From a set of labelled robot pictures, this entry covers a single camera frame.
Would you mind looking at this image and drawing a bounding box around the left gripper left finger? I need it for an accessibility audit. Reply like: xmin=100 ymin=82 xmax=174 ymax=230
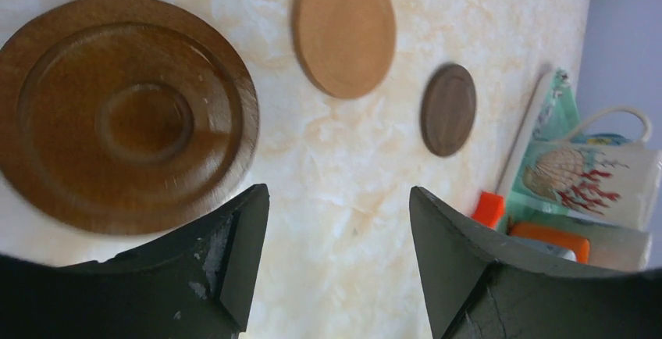
xmin=1 ymin=184 xmax=269 ymax=338

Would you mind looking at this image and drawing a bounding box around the light wood coaster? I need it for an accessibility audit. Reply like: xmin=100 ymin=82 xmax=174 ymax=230
xmin=292 ymin=0 xmax=397 ymax=99

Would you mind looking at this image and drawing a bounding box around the orange plastic cup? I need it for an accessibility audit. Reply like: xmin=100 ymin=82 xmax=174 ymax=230
xmin=508 ymin=222 xmax=590 ymax=264

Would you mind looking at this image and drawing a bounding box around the dark walnut coaster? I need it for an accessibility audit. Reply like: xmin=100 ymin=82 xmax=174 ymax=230
xmin=420 ymin=63 xmax=477 ymax=157

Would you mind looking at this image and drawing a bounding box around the orange toy handle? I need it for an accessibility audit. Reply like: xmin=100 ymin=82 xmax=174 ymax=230
xmin=471 ymin=191 xmax=505 ymax=229

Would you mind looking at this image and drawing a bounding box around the large brown wooden saucer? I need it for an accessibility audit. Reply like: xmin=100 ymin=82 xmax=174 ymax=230
xmin=1 ymin=0 xmax=259 ymax=235

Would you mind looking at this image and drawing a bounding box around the green patterned tray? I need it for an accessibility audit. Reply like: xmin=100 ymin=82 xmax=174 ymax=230
xmin=497 ymin=69 xmax=661 ymax=272

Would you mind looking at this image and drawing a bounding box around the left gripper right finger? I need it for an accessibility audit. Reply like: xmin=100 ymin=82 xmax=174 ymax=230
xmin=409 ymin=187 xmax=661 ymax=338

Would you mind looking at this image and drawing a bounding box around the cream seashell mug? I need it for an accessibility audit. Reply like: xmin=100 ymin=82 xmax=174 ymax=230
xmin=512 ymin=106 xmax=661 ymax=230

